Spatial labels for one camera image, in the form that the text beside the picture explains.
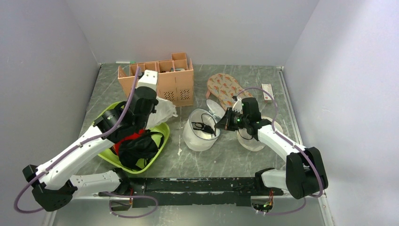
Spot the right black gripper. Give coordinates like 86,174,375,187
215,107,249,131

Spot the white bra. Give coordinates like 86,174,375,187
145,97,178,129

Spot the white round mesh laundry bag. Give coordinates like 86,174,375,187
183,99,225,152

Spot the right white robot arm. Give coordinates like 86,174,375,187
215,97,328,199

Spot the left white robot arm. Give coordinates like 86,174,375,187
23,86,158,212

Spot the orange plastic organizer box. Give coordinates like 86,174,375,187
117,52,194,106

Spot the green white marker pen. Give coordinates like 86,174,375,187
115,61,136,64

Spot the black garment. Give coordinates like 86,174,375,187
118,129,165,170

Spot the small white red box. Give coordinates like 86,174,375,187
262,84,274,103

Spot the green plastic basin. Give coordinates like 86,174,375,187
83,101,171,175

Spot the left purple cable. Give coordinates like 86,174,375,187
14,66,160,219

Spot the purple cable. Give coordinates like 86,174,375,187
14,66,160,219
233,87,325,217

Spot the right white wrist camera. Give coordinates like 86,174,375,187
232,96,242,114

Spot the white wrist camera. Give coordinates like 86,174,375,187
136,70,158,92
232,96,242,114

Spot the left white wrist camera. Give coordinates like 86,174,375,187
136,70,158,92

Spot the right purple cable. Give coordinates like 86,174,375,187
233,87,325,217

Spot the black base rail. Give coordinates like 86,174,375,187
113,168,284,208

